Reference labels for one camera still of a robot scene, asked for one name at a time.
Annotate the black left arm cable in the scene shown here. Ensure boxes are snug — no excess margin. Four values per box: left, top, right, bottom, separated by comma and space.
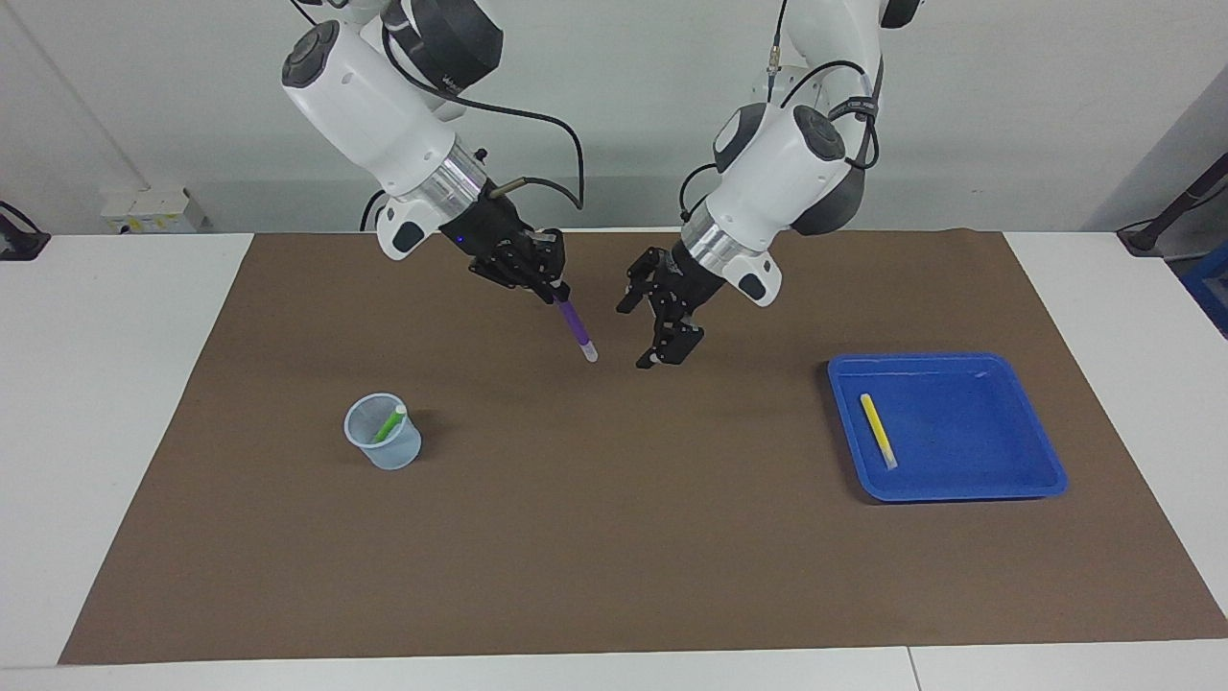
679, 0, 884, 222

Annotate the blue box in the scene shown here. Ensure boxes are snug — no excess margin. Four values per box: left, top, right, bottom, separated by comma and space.
1182, 242, 1228, 339

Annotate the white power strip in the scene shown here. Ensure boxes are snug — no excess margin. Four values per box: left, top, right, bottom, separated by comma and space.
101, 187, 207, 234

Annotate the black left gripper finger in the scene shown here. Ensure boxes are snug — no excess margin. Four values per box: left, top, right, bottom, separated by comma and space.
616, 248, 665, 315
635, 320, 706, 370

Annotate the clear plastic cup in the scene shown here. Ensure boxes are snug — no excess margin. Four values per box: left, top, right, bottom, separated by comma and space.
343, 392, 423, 471

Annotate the purple pen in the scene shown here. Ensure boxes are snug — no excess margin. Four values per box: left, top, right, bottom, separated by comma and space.
555, 298, 599, 364

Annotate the black stand with flat base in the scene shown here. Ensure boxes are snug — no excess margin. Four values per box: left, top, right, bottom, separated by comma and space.
0, 202, 51, 261

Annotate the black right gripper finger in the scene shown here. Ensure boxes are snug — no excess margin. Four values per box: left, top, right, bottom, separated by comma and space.
499, 264, 559, 300
537, 251, 574, 306

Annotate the yellow pen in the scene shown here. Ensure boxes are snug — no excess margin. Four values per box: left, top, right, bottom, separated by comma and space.
859, 393, 899, 471

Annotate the black slanted pole stand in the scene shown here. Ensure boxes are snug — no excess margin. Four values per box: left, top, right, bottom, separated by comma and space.
1118, 154, 1228, 256

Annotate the blue plastic tray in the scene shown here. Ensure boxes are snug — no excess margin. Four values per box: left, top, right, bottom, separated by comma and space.
827, 351, 1069, 503

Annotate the brown table mat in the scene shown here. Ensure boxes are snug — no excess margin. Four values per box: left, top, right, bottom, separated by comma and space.
58, 228, 1228, 666

